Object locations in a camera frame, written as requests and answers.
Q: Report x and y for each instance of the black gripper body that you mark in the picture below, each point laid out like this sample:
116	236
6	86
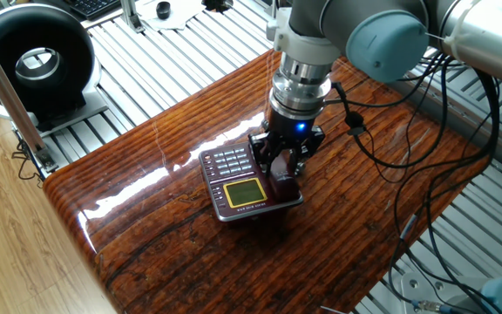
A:
292	128

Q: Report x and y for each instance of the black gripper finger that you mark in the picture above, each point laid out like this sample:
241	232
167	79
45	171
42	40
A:
266	150
316	138

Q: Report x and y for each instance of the maroon telephone handset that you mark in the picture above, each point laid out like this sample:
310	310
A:
283	185

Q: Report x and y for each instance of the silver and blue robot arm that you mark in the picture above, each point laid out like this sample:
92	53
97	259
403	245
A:
386	43

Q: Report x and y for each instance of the maroon telephone base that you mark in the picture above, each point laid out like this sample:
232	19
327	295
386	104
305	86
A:
244	192

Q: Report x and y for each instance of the small black clamp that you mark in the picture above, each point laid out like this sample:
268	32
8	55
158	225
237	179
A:
216	4

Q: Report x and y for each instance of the glossy wood-grain board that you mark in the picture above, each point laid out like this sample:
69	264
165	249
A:
146	244

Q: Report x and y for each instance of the white paper sheet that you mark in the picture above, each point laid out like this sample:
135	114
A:
185	13

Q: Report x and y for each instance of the small black cap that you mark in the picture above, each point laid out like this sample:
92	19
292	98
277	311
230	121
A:
163	9

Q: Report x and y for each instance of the grey square plate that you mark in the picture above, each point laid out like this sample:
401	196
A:
90	111

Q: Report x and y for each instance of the short aluminium upright profile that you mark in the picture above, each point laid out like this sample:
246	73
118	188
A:
131	17

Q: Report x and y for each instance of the black computer keyboard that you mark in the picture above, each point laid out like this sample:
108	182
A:
90	6

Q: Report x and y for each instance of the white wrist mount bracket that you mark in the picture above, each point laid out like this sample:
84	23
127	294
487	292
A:
307	48

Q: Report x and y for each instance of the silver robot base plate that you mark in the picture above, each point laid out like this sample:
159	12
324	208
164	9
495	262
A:
425	288

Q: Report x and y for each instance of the silver corner bracket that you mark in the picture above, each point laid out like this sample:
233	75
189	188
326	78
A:
46	159

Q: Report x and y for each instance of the aluminium frame post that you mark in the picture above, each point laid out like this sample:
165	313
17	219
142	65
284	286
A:
7	96

